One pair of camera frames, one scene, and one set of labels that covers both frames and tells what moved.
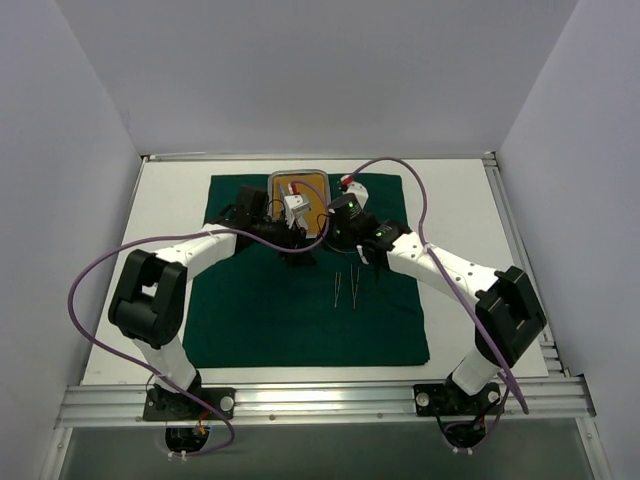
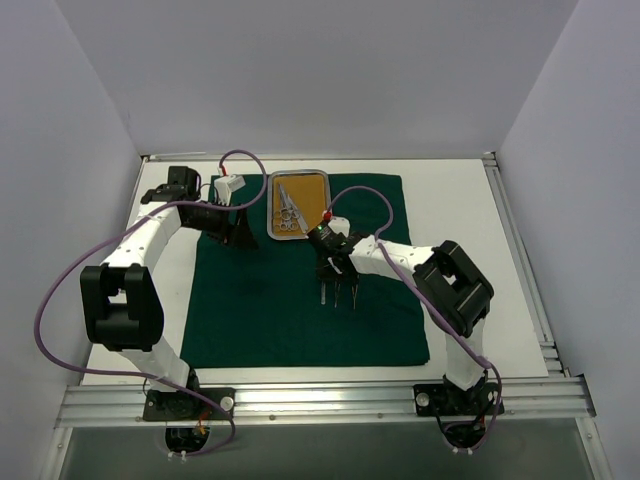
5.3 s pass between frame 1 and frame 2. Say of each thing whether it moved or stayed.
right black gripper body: moved
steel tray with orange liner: stayed
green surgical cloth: stayed
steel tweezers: stayed
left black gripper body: moved
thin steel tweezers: stayed
